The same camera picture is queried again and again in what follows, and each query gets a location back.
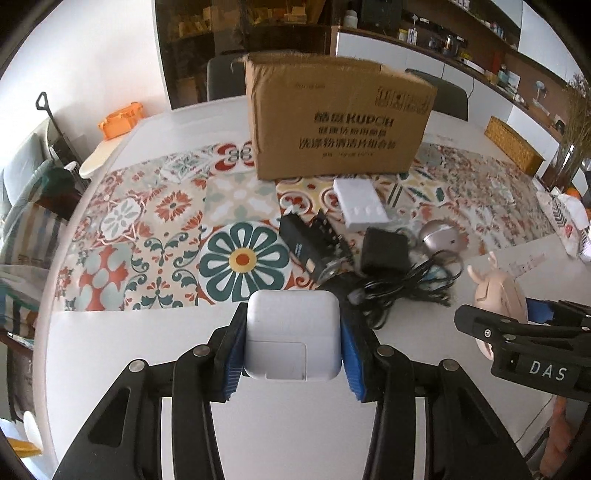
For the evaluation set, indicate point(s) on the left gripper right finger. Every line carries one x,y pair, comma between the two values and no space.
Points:
465,439

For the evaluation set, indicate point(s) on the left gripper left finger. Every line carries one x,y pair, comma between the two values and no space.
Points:
121,438

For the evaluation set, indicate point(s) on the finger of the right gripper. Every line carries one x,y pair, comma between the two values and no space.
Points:
493,329
562,313

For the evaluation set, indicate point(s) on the silver oval mouse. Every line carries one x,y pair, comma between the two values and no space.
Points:
439,235

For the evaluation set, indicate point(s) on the black power brick with cable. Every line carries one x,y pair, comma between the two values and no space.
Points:
394,265

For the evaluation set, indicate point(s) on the white square power adapter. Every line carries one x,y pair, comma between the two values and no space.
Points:
293,335

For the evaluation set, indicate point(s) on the black rectangular device with clip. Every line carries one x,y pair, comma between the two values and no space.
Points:
321,250

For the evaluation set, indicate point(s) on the patterned tissue pack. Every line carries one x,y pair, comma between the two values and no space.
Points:
569,219

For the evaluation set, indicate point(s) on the woven wicker basket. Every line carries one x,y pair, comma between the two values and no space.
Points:
517,148

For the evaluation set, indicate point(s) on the white flat rectangular box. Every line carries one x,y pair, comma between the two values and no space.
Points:
360,204

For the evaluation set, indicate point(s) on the dried flower vase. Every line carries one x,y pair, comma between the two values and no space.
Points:
574,146

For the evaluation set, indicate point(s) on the patterned tile table mat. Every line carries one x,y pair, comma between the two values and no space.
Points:
200,228

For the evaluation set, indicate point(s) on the dark grey chair right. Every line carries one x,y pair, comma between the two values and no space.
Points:
450,99

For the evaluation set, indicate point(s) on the dark grey chair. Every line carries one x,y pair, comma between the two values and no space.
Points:
450,99
225,76

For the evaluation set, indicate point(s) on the brown cardboard box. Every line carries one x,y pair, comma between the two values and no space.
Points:
312,115

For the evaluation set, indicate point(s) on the orange plastic container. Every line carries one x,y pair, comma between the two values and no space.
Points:
121,121

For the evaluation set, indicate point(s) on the dark grey chair left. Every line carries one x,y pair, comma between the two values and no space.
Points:
225,76

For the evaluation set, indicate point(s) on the wooden wall shelf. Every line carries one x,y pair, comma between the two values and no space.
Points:
475,44

